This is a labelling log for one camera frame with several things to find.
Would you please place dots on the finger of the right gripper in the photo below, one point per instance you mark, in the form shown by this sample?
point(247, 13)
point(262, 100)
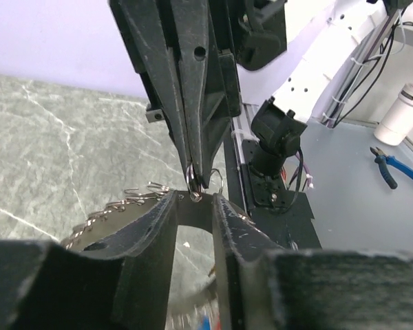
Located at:
point(146, 27)
point(208, 79)

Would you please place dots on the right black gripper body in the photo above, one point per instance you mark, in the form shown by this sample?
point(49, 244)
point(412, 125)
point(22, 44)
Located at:
point(259, 34)

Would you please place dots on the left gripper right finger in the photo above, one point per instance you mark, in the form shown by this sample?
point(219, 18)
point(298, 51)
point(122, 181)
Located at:
point(263, 286)

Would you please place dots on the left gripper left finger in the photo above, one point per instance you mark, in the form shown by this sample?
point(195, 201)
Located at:
point(122, 282)

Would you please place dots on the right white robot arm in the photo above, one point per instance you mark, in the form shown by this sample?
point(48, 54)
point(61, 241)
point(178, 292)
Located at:
point(296, 79)

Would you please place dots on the white cylinder red button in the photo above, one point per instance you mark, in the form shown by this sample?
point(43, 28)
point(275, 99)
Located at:
point(398, 121)

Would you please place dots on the blue handled pliers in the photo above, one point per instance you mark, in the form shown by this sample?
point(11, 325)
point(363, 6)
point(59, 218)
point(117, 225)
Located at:
point(384, 161)

